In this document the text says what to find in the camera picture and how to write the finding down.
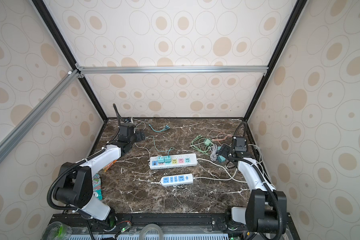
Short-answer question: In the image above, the horizontal aluminium bar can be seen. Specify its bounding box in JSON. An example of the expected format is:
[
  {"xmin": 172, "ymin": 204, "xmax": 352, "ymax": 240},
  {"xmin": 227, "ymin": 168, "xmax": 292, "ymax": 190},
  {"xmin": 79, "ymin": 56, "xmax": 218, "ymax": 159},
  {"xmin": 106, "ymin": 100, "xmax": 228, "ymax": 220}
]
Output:
[{"xmin": 75, "ymin": 66, "xmax": 269, "ymax": 74}]

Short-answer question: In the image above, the teal snack bag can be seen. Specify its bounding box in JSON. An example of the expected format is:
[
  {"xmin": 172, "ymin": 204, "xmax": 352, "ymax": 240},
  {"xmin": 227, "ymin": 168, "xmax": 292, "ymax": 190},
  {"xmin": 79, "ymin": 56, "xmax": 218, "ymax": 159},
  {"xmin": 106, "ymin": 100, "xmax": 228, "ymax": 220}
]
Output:
[{"xmin": 92, "ymin": 174, "xmax": 103, "ymax": 200}]

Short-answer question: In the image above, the teal usb cable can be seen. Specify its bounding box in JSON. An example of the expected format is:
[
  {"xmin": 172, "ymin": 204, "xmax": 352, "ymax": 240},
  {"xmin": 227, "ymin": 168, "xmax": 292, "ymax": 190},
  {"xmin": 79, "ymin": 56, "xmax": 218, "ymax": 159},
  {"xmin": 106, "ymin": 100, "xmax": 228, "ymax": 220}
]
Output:
[{"xmin": 145, "ymin": 123, "xmax": 175, "ymax": 157}]

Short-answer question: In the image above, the tape roll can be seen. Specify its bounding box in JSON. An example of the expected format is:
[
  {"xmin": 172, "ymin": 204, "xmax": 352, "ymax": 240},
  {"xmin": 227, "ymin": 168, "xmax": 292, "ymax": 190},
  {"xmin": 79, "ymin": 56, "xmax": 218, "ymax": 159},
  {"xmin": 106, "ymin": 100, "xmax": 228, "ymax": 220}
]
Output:
[{"xmin": 265, "ymin": 228, "xmax": 278, "ymax": 240}]

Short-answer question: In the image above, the thick white power cord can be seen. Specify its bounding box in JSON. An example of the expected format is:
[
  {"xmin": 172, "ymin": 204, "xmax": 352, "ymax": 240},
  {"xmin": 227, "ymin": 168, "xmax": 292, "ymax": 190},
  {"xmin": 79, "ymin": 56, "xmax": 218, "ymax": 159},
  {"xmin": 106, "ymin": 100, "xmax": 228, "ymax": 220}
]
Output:
[{"xmin": 193, "ymin": 143, "xmax": 281, "ymax": 206}]

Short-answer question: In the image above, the teal charger plug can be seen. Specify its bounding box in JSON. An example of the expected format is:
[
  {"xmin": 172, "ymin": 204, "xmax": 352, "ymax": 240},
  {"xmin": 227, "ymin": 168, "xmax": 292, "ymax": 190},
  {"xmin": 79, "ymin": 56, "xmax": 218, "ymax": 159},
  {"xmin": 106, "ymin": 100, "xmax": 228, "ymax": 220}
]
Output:
[{"xmin": 157, "ymin": 156, "xmax": 165, "ymax": 165}]

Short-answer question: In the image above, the thin white usb cable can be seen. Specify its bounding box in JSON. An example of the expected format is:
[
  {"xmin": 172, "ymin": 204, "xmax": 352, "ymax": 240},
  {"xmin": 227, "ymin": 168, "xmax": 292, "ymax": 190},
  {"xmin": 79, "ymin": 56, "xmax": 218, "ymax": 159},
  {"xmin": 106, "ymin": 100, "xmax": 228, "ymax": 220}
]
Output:
[{"xmin": 131, "ymin": 118, "xmax": 152, "ymax": 160}]

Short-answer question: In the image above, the orange snack bag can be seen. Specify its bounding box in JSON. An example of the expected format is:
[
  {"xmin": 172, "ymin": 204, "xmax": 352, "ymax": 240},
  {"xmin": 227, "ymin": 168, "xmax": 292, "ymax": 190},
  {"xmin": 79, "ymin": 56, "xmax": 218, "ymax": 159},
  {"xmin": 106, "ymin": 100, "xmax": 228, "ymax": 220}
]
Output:
[{"xmin": 103, "ymin": 160, "xmax": 117, "ymax": 172}]

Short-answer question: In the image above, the white multicolour power strip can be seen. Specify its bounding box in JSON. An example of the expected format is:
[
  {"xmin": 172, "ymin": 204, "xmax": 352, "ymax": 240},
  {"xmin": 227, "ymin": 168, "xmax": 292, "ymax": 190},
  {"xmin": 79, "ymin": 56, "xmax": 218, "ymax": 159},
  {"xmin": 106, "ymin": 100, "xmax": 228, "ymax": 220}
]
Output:
[{"xmin": 149, "ymin": 153, "xmax": 198, "ymax": 170}]

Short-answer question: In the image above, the clear plastic cup green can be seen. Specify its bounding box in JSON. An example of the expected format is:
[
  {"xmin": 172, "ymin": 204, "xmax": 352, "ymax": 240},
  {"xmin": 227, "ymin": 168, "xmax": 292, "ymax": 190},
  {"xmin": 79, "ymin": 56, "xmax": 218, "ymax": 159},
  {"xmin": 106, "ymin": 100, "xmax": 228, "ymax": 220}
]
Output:
[{"xmin": 41, "ymin": 222, "xmax": 72, "ymax": 240}]

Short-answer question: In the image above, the light green charger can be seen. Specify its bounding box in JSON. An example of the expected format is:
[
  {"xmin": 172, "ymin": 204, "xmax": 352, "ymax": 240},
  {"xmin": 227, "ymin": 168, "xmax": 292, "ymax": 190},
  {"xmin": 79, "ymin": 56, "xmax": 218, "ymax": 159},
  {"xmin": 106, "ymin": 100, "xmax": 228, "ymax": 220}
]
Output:
[{"xmin": 204, "ymin": 139, "xmax": 213, "ymax": 147}]

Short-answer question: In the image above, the lilac cable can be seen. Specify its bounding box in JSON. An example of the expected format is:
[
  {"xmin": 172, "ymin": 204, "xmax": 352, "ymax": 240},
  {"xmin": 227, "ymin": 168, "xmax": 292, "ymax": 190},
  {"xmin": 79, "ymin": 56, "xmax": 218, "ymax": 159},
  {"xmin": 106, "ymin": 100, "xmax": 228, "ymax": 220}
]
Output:
[{"xmin": 209, "ymin": 143, "xmax": 219, "ymax": 162}]

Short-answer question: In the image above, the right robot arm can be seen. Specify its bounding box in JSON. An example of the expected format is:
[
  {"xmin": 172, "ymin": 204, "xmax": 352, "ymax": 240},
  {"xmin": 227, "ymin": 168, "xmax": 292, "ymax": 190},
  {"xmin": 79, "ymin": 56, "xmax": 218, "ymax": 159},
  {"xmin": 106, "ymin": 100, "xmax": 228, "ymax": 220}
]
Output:
[{"xmin": 218, "ymin": 122, "xmax": 288, "ymax": 240}]

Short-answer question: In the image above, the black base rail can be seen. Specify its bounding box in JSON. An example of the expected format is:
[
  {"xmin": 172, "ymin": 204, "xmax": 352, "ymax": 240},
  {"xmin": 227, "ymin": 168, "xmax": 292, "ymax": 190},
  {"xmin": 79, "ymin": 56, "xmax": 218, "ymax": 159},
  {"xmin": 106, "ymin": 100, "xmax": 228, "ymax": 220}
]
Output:
[{"xmin": 47, "ymin": 211, "xmax": 301, "ymax": 240}]

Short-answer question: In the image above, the white blue power strip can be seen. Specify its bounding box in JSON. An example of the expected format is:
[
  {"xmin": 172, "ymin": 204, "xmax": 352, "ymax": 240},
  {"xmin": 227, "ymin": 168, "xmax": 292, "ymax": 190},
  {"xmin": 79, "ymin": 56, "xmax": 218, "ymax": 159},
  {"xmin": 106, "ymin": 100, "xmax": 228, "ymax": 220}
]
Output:
[{"xmin": 160, "ymin": 174, "xmax": 194, "ymax": 187}]

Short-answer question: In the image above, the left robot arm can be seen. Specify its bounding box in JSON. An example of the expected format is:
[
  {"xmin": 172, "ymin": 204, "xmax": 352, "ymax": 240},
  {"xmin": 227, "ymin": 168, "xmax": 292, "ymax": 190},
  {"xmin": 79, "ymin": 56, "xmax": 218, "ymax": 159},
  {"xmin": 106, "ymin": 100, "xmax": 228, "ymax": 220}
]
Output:
[{"xmin": 47, "ymin": 104, "xmax": 145, "ymax": 223}]

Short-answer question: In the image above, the left diagonal aluminium bar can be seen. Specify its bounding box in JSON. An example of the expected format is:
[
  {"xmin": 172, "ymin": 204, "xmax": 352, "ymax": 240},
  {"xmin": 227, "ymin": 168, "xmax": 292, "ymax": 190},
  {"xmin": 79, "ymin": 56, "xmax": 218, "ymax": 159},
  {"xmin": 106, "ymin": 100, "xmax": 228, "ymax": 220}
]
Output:
[{"xmin": 0, "ymin": 70, "xmax": 79, "ymax": 164}]

